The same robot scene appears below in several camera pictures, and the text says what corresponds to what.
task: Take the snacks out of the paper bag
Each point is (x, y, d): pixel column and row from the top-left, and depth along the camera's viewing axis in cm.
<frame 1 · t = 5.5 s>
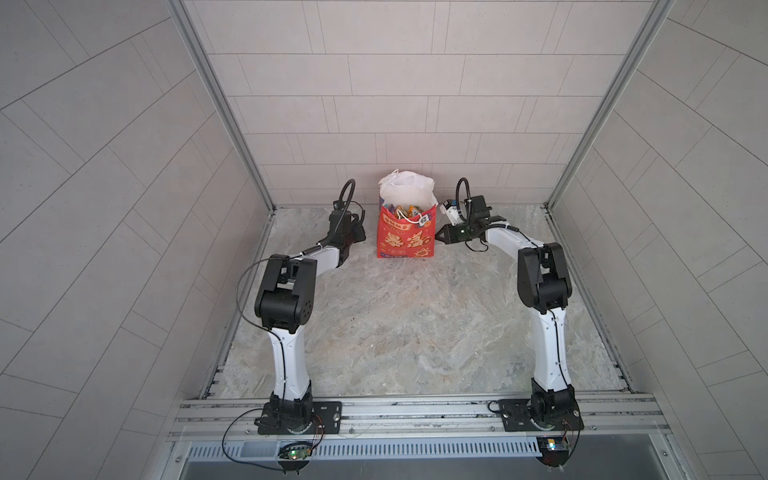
left hand: (364, 217, 102), fingers closed
right hand: (437, 232, 103), fingers closed
red paper gift bag: (406, 215, 98), point 14 cm above the table

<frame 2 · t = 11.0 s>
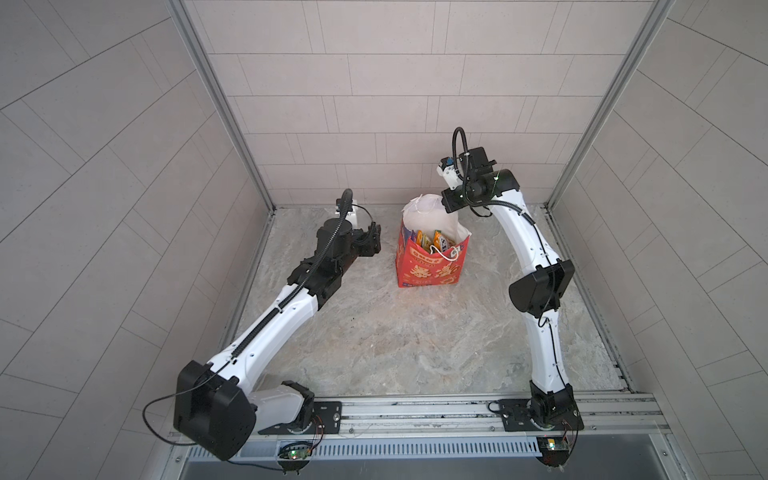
left hand: (377, 222, 76), fingers open
right hand: (442, 197, 89), fingers closed
red paper gift bag: (416, 266, 82), point 16 cm above the table

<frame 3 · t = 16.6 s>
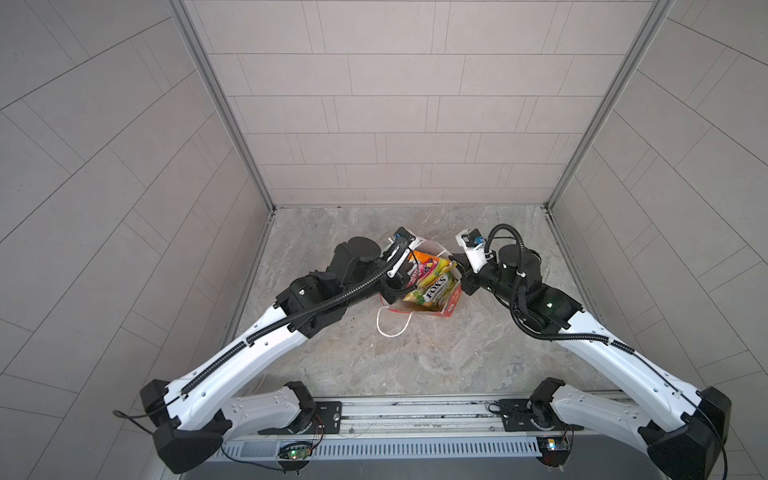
left hand: (417, 263, 63), fingers closed
right hand: (449, 258, 71), fingers closed
green Fox's candy bag: (436, 290, 83), point 11 cm above the table
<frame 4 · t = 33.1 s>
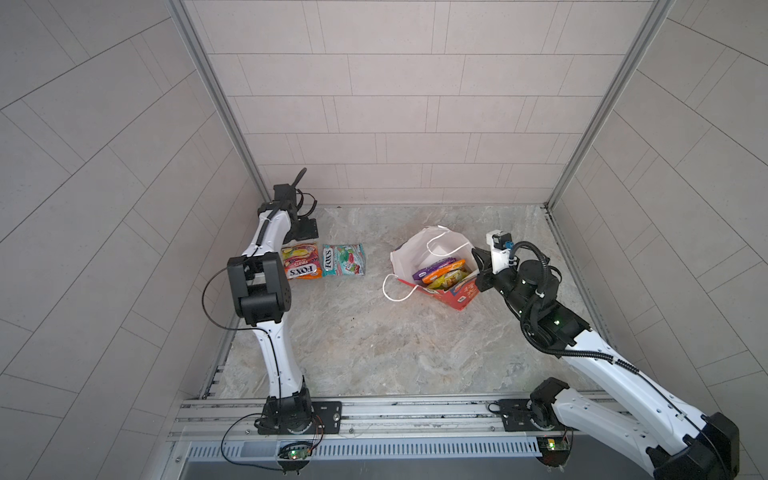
left hand: (304, 227, 98), fingers open
right hand: (471, 251, 72), fingers closed
red paper gift bag: (429, 247, 96), point 8 cm above the table
green Fox's candy bag: (343, 259, 99), point 4 cm above the table
red orange Fox's candy bag: (302, 262, 98), point 3 cm above the table

